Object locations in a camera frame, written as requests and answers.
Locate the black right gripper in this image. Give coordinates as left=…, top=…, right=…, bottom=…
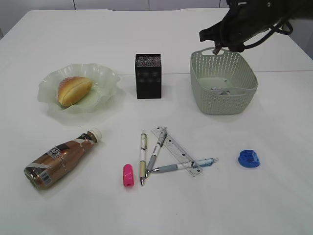
left=199, top=7, right=267, bottom=52

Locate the white pink paper ball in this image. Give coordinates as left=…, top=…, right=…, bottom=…
left=210, top=87, right=231, bottom=95

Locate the golden sugared bread roll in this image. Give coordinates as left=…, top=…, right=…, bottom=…
left=57, top=76, right=93, bottom=107

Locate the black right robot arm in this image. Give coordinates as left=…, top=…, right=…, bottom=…
left=199, top=0, right=313, bottom=55

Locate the grey-green woven plastic basket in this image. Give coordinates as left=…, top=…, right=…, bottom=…
left=190, top=47, right=258, bottom=115

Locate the black square pen holder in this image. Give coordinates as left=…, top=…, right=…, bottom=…
left=134, top=54, right=162, bottom=99

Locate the pale green wavy glass plate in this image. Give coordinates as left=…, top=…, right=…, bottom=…
left=37, top=64, right=120, bottom=114

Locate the white and beige pen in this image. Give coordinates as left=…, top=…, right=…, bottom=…
left=139, top=130, right=148, bottom=186

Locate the grey grip patterned pen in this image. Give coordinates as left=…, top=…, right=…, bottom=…
left=145, top=128, right=167, bottom=178

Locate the blue grey retractable pen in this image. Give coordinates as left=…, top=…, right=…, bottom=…
left=151, top=158, right=219, bottom=173

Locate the clear plastic ruler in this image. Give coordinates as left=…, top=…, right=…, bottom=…
left=163, top=131, right=203, bottom=177

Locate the blue correction tape dispenser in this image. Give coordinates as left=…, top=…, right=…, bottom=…
left=238, top=149, right=260, bottom=168

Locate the pink highlighter cap eraser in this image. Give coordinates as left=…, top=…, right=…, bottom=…
left=123, top=164, right=134, bottom=187

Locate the brown coffee drink bottle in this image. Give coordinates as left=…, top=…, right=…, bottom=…
left=23, top=128, right=102, bottom=189

